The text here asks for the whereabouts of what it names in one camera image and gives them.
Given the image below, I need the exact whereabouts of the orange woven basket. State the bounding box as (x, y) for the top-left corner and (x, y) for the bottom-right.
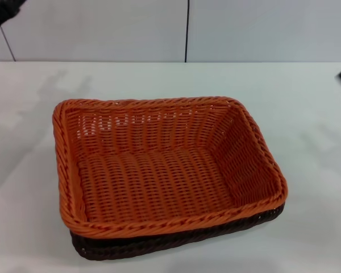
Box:
(52, 96), (290, 238)

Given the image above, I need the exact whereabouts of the dark brown woven basket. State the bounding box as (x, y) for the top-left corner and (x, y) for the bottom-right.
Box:
(69, 204), (286, 267)

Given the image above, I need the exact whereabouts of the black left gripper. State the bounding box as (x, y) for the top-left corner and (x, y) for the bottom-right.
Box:
(0, 0), (21, 38)

